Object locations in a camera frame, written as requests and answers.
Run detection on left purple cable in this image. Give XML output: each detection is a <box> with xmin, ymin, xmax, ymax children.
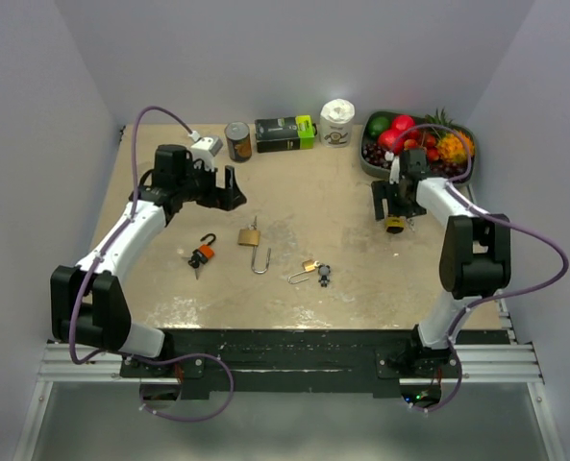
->
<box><xmin>67</xmin><ymin>105</ymin><xmax>236</xmax><ymax>423</ymax></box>

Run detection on grey fruit tray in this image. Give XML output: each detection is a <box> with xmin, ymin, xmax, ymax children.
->
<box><xmin>359</xmin><ymin>109</ymin><xmax>477</xmax><ymax>187</ymax></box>

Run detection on red apple lower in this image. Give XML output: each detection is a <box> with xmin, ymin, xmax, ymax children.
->
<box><xmin>377</xmin><ymin>128</ymin><xmax>406</xmax><ymax>155</ymax></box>

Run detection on dark grape bunch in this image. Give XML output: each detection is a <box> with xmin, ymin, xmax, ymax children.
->
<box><xmin>360</xmin><ymin>143</ymin><xmax>467</xmax><ymax>180</ymax></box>

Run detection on purple cable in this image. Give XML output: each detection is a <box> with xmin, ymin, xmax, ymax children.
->
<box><xmin>387</xmin><ymin>123</ymin><xmax>570</xmax><ymax>413</ymax></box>
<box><xmin>67</xmin><ymin>105</ymin><xmax>236</xmax><ymax>423</ymax></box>

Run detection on white paper roll cup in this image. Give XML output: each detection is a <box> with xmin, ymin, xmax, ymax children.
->
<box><xmin>318</xmin><ymin>99</ymin><xmax>356</xmax><ymax>148</ymax></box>

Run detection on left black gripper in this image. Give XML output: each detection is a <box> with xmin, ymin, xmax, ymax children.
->
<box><xmin>177</xmin><ymin>158</ymin><xmax>246</xmax><ymax>211</ymax></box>

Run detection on small brass padlock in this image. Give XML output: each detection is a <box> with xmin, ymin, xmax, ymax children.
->
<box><xmin>287</xmin><ymin>259</ymin><xmax>320</xmax><ymax>285</ymax></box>

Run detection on panda keychain figure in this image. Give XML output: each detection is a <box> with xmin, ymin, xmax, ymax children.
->
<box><xmin>317</xmin><ymin>264</ymin><xmax>332</xmax><ymax>287</ymax></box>

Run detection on brown tin can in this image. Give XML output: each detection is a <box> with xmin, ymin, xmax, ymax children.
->
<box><xmin>224</xmin><ymin>122</ymin><xmax>252</xmax><ymax>162</ymax></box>

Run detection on large brass padlock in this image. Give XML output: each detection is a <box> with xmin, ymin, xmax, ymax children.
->
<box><xmin>237</xmin><ymin>217</ymin><xmax>271</xmax><ymax>275</ymax></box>

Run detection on yellow padlock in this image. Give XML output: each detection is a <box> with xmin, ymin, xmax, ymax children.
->
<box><xmin>384</xmin><ymin>215</ymin><xmax>407</xmax><ymax>234</ymax></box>

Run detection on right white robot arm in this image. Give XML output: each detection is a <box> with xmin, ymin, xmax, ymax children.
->
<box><xmin>371</xmin><ymin>148</ymin><xmax>510</xmax><ymax>377</ymax></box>

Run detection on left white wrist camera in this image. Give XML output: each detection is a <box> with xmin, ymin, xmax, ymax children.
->
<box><xmin>189</xmin><ymin>131</ymin><xmax>223</xmax><ymax>169</ymax></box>

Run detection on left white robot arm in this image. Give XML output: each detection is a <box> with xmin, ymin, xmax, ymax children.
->
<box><xmin>50</xmin><ymin>137</ymin><xmax>247</xmax><ymax>376</ymax></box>

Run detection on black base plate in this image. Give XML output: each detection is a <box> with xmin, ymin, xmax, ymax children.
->
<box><xmin>118</xmin><ymin>328</ymin><xmax>463</xmax><ymax>400</ymax></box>

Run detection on red apple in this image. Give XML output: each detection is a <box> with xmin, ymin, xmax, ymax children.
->
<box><xmin>377</xmin><ymin>128</ymin><xmax>406</xmax><ymax>155</ymax></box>
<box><xmin>390</xmin><ymin>114</ymin><xmax>416</xmax><ymax>135</ymax></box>

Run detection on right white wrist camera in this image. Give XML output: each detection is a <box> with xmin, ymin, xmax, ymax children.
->
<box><xmin>384</xmin><ymin>151</ymin><xmax>400</xmax><ymax>184</ymax></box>

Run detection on strawberry pile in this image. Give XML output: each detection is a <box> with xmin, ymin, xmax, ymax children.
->
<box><xmin>404</xmin><ymin>129</ymin><xmax>440</xmax><ymax>163</ymax></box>

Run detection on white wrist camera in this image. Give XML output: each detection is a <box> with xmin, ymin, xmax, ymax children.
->
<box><xmin>189</xmin><ymin>131</ymin><xmax>223</xmax><ymax>169</ymax></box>
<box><xmin>384</xmin><ymin>151</ymin><xmax>400</xmax><ymax>184</ymax></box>

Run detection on black and green box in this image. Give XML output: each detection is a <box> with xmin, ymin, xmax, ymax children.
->
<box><xmin>255</xmin><ymin>115</ymin><xmax>317</xmax><ymax>154</ymax></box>

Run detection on orange padlock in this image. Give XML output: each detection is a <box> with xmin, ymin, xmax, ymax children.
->
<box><xmin>186</xmin><ymin>232</ymin><xmax>216</xmax><ymax>279</ymax></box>

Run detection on green lime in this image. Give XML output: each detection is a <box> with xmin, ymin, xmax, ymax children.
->
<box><xmin>365</xmin><ymin>115</ymin><xmax>391</xmax><ymax>139</ymax></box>

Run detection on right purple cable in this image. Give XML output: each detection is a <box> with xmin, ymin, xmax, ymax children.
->
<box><xmin>387</xmin><ymin>123</ymin><xmax>570</xmax><ymax>413</ymax></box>

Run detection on red apple upper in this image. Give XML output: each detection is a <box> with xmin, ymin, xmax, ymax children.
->
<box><xmin>390</xmin><ymin>114</ymin><xmax>416</xmax><ymax>135</ymax></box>

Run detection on small pineapple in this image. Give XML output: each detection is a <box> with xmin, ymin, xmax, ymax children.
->
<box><xmin>424</xmin><ymin>109</ymin><xmax>475</xmax><ymax>165</ymax></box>

